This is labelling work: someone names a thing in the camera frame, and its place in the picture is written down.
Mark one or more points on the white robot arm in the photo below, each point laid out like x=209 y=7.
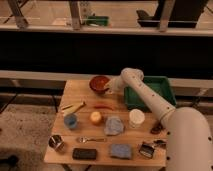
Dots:
x=189 y=144

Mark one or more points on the black rectangular sponge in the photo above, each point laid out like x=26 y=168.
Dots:
x=84 y=154

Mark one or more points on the blue plastic cup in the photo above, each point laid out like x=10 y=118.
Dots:
x=70 y=121

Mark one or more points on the brown grape bunch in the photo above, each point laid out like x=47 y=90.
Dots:
x=157 y=128

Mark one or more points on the white lidded container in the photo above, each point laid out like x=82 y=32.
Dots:
x=136 y=118

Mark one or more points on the yellow orange fruit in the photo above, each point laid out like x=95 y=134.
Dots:
x=96 y=118

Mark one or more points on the crumpled light blue cloth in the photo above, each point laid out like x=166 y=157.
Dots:
x=113 y=126

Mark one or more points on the green object on shelf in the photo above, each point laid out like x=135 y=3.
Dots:
x=97 y=20

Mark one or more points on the small metal tin can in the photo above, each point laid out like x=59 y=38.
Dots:
x=56 y=142

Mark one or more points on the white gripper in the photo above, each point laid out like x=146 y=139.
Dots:
x=114 y=85

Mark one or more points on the blue rectangular sponge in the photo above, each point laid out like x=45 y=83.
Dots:
x=122 y=151

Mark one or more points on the black chair base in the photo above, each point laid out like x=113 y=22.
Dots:
x=185 y=14

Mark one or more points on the green plastic tray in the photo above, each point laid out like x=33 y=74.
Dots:
x=159 y=84

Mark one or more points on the silver metal fork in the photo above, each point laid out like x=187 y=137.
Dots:
x=86 y=139

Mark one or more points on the red chili pepper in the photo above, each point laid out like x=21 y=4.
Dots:
x=103 y=107

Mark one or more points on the yellow-handled peeler tool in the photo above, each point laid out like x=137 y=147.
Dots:
x=72 y=108

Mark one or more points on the red bowl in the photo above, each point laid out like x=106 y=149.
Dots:
x=97 y=84

